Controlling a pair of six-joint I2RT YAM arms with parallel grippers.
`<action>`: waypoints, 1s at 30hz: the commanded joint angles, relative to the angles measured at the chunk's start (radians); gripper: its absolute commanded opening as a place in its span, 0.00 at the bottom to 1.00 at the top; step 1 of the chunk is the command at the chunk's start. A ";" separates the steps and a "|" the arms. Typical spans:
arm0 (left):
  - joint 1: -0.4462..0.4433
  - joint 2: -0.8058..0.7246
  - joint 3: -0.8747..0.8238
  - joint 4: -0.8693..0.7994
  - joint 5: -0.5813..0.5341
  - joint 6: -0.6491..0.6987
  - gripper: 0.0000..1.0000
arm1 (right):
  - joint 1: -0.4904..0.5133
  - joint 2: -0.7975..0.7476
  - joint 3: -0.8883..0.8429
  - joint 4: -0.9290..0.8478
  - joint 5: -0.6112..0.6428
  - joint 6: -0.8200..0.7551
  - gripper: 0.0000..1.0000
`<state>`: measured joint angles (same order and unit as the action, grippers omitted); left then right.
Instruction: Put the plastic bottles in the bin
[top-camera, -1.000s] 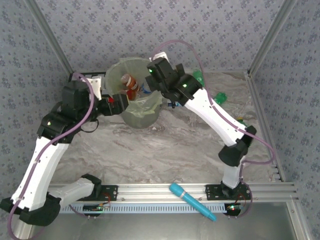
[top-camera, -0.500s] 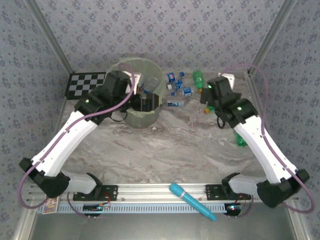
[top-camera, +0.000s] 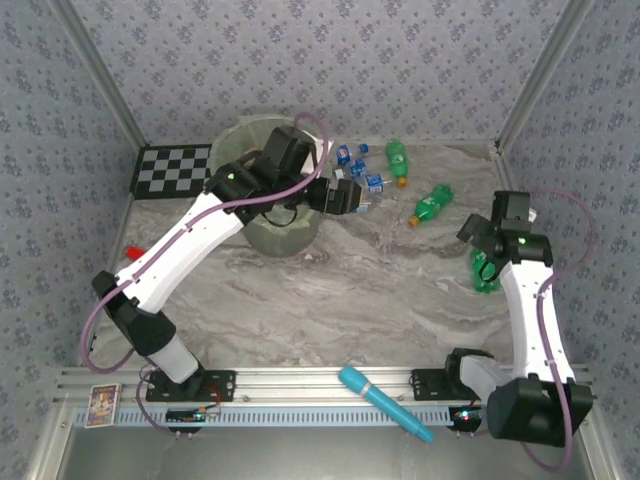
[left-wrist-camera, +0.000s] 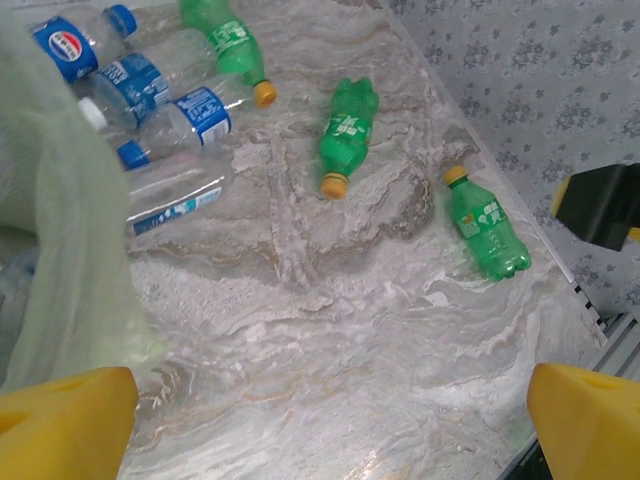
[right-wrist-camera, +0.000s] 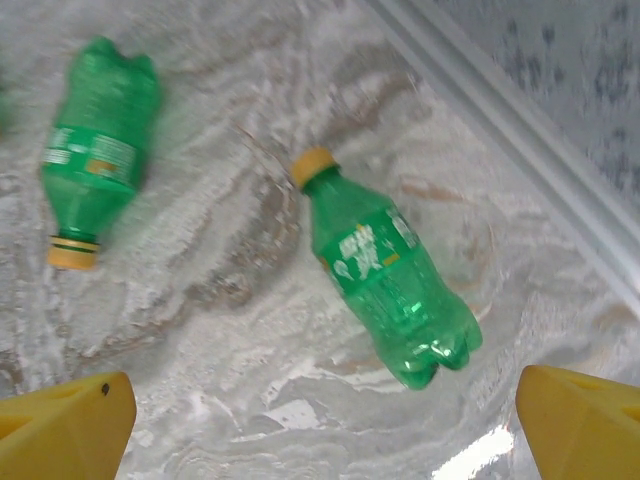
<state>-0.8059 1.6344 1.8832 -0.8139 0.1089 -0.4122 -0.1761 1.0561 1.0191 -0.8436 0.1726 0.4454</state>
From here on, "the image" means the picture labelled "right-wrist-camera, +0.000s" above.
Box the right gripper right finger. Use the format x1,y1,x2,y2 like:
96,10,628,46
515,364,640,480

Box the grooved aluminium side rail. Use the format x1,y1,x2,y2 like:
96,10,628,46
367,0,640,309

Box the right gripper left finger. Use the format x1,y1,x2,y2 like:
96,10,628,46
0,370,139,480

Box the green soda bottle yellow cap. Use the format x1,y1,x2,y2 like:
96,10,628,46
290,145,485,392
38,35,164,272

